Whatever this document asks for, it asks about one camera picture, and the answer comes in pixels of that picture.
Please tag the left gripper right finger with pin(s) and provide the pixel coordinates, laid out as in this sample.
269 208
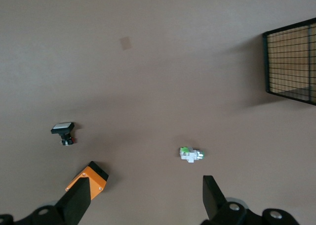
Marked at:
212 200

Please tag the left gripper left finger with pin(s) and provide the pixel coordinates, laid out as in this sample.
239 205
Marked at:
76 202

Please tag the orange button box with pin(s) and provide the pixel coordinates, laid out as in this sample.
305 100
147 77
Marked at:
96 178

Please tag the green push button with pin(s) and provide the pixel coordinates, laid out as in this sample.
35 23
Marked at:
191 154

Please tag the black square white button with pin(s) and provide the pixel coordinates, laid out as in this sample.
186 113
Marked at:
63 127

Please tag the brown tape patch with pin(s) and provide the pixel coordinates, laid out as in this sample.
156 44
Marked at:
126 43

